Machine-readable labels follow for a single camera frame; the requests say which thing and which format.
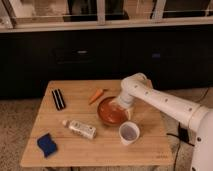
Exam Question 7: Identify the blue sponge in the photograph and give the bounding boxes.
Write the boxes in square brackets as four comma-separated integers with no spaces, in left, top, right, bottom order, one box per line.
[37,133,57,158]

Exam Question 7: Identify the orange carrot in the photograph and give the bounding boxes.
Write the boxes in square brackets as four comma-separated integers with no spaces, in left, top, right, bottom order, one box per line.
[88,89,108,105]

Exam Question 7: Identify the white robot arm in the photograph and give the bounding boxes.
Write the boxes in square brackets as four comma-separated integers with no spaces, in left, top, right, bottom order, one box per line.
[114,73,213,171]

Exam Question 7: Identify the white cup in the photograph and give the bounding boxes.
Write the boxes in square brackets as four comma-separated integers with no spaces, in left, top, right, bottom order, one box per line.
[119,121,140,146]

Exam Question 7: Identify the orange ceramic bowl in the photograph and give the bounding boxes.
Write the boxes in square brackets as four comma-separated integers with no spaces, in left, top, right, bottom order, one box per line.
[97,97,128,126]

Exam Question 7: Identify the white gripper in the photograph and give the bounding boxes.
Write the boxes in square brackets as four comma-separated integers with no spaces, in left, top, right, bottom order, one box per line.
[114,93,134,120]

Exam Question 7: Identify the wooden table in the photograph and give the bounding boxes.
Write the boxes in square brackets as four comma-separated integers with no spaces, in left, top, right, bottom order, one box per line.
[20,80,173,167]

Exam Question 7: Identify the black striped rectangular block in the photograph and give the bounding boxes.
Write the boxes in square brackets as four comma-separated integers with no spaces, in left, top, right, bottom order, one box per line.
[52,89,66,110]

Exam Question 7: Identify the white plastic bottle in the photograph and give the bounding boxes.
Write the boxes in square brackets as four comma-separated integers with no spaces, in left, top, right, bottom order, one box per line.
[62,120,96,140]

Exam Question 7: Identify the black cable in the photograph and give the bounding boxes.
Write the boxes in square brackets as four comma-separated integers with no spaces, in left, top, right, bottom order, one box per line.
[166,87,212,171]

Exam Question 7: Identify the black cabinet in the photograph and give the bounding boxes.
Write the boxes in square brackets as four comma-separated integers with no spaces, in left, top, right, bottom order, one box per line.
[0,25,213,99]

